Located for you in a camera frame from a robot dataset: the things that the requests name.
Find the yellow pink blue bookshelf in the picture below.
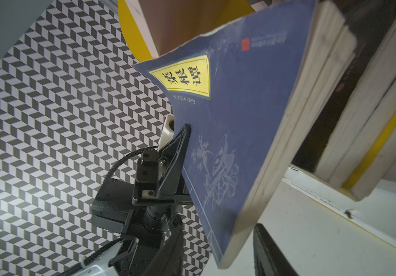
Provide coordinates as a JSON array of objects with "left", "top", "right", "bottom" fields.
[{"left": 118, "top": 0, "right": 275, "bottom": 63}]

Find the white book black bold text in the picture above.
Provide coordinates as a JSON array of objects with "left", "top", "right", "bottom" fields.
[{"left": 349, "top": 125, "right": 396, "bottom": 201}]

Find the white thin book small text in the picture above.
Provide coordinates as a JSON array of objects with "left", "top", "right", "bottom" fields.
[{"left": 283, "top": 167, "right": 396, "bottom": 248}]

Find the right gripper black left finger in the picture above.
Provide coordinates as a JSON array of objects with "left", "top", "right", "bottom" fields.
[{"left": 142, "top": 226, "right": 184, "bottom": 276}]

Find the black book white character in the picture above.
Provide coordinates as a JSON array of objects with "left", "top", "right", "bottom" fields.
[{"left": 314, "top": 17, "right": 396, "bottom": 188}]

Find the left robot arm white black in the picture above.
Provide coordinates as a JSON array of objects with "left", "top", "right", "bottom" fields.
[{"left": 65, "top": 125, "right": 192, "bottom": 276}]

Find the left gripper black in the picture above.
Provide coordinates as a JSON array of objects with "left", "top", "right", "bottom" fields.
[{"left": 132, "top": 124, "right": 192, "bottom": 232}]

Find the navy book yellow label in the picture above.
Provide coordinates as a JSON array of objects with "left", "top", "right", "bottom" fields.
[{"left": 136, "top": 1, "right": 357, "bottom": 269}]

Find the yellow illustrated book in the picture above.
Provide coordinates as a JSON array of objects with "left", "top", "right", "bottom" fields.
[{"left": 341, "top": 110, "right": 396, "bottom": 193}]

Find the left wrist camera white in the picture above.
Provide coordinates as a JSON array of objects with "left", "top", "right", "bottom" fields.
[{"left": 158, "top": 115, "right": 175, "bottom": 151}]

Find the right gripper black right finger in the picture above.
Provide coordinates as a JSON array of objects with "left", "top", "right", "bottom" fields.
[{"left": 253, "top": 224, "right": 298, "bottom": 276}]

